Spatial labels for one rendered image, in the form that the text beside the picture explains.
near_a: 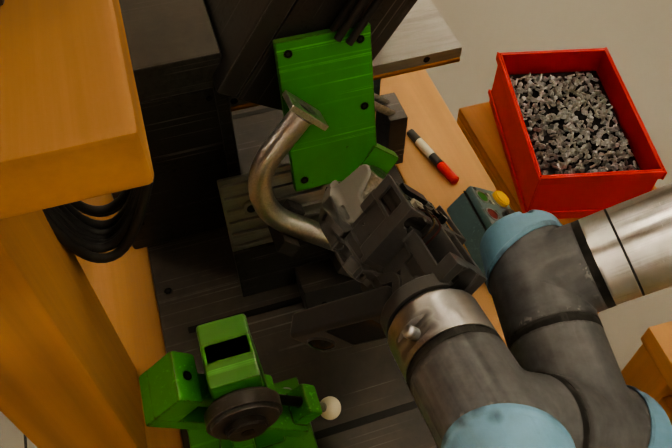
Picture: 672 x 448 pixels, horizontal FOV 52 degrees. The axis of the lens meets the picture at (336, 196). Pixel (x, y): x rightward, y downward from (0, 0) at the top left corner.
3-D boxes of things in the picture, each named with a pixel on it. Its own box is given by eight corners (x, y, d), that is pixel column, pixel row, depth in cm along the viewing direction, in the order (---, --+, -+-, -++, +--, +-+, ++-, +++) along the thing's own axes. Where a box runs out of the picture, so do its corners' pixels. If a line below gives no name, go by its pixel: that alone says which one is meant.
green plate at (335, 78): (359, 141, 98) (348, -1, 86) (379, 173, 92) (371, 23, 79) (281, 159, 96) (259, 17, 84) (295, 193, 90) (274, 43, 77)
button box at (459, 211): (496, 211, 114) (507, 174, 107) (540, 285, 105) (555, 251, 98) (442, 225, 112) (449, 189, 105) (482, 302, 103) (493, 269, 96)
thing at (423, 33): (418, 0, 111) (420, -16, 109) (459, 63, 101) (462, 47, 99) (176, 48, 104) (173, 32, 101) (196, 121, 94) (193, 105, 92)
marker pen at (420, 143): (405, 136, 120) (406, 130, 118) (413, 133, 120) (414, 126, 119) (451, 186, 113) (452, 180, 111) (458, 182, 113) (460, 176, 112)
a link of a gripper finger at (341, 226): (356, 207, 66) (388, 264, 59) (344, 220, 66) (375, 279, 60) (320, 187, 63) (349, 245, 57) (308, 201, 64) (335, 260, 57)
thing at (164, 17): (214, 95, 126) (181, -79, 99) (252, 223, 108) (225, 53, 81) (112, 117, 123) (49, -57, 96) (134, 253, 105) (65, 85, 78)
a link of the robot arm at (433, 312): (452, 407, 53) (378, 381, 48) (428, 363, 56) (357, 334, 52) (521, 341, 51) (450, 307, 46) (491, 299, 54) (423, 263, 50)
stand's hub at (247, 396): (280, 406, 71) (275, 376, 65) (288, 435, 69) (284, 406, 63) (208, 428, 70) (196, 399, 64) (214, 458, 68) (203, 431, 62)
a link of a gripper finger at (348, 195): (366, 148, 68) (400, 200, 61) (329, 192, 70) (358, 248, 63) (343, 134, 67) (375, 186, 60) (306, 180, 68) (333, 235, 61)
